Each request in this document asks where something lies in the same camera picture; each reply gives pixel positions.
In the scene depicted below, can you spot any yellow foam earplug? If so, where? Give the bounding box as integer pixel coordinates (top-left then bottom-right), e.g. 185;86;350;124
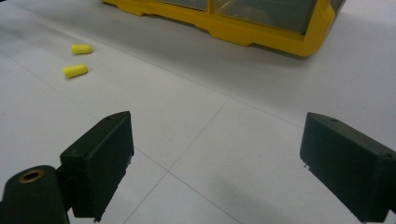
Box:
63;63;89;79
71;44;93;56

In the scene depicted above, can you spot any yellow drawer organizer box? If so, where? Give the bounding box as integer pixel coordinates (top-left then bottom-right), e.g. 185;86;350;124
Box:
101;0;347;58

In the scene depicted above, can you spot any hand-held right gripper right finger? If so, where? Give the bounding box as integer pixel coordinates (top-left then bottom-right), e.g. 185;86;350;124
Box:
299;112;396;224

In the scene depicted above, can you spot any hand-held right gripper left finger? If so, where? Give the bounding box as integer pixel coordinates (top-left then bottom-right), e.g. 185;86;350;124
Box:
59;110;135;223

